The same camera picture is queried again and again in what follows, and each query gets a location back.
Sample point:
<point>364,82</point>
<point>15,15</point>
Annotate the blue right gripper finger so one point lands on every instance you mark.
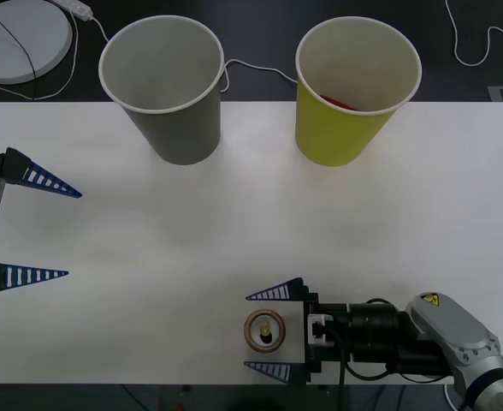
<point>295,290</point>
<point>296,371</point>

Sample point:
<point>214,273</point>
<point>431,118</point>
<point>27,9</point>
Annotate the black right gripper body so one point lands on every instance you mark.
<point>340,311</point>

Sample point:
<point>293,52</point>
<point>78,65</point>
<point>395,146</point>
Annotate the gold-topped drink can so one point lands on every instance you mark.
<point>264,331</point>

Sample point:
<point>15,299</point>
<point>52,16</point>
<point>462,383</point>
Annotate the silver-grey right robot arm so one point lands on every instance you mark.
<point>448,325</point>

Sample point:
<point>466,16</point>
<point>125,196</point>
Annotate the round white disc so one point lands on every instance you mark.
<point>16,43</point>

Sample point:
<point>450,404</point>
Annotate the yellow-green plastic waste bin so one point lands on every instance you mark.
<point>337,137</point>

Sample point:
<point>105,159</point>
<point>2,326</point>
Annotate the grey plastic waste bin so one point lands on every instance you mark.
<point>170,128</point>

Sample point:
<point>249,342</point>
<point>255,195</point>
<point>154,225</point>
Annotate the white power strip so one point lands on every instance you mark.
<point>77,7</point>

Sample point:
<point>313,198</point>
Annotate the red drink can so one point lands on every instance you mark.
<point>339,103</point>

